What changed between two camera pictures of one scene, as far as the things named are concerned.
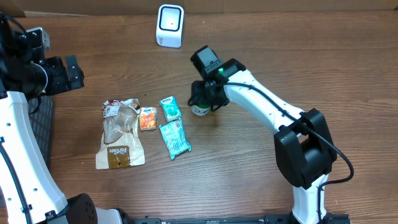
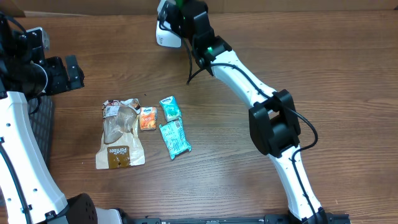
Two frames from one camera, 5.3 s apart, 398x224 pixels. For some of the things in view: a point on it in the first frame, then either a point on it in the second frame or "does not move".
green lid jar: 200,109 -> 180,4
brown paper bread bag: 122,146 does not move
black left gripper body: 58,74 does not move
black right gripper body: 205,94 -> 187,34
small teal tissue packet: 171,111 does not move
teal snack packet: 174,137 does not move
